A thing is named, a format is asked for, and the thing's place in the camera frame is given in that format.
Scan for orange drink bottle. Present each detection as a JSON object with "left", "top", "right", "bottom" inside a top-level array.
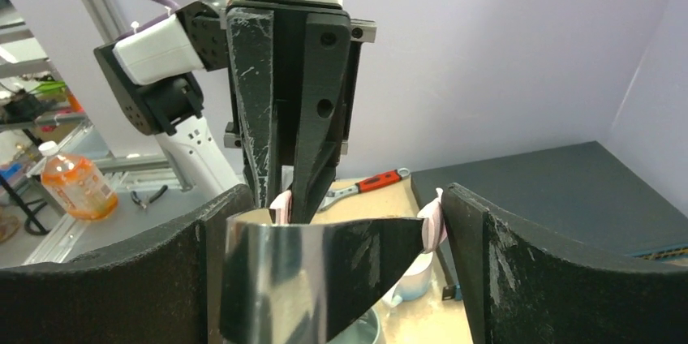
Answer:
[{"left": 39, "top": 141, "right": 118, "bottom": 221}]

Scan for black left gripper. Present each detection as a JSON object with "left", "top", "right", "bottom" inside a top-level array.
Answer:
[{"left": 177, "top": 0, "right": 377, "bottom": 225}]

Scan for dark grey box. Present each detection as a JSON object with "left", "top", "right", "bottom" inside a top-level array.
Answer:
[{"left": 411, "top": 141, "right": 687, "bottom": 269}]

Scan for grey ceramic mug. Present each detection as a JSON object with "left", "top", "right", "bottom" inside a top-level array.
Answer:
[{"left": 329, "top": 308, "right": 386, "bottom": 344}]

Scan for black handled pliers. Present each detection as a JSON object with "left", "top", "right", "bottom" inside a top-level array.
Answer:
[{"left": 130, "top": 185, "right": 169, "bottom": 210}]

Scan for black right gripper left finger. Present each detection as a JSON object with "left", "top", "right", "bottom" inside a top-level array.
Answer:
[{"left": 1, "top": 184, "right": 254, "bottom": 343}]

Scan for white ceramic mug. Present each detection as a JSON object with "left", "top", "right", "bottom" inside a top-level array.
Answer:
[{"left": 383, "top": 252, "right": 434, "bottom": 307}]

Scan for pink handled metal tongs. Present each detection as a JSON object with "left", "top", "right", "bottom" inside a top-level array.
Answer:
[{"left": 219, "top": 198, "right": 446, "bottom": 343}]

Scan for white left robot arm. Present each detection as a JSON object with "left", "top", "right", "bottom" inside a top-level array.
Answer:
[{"left": 94, "top": 0, "right": 377, "bottom": 224}]

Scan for red handled wrench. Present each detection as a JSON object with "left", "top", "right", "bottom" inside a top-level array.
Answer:
[{"left": 317, "top": 168, "right": 411, "bottom": 213}]

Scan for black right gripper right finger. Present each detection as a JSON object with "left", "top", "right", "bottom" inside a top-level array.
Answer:
[{"left": 441, "top": 183, "right": 687, "bottom": 343}]

